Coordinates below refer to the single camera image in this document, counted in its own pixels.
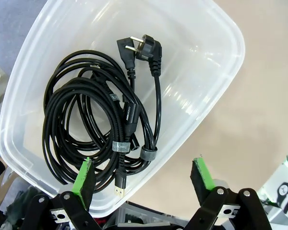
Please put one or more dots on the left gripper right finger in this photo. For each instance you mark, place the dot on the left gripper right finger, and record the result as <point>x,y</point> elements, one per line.
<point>204,177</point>

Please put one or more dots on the clear plastic storage container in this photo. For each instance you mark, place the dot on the clear plastic storage container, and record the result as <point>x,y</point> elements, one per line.
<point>194,83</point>

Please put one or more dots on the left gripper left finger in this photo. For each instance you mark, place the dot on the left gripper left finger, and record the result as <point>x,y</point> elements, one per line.
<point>81,182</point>

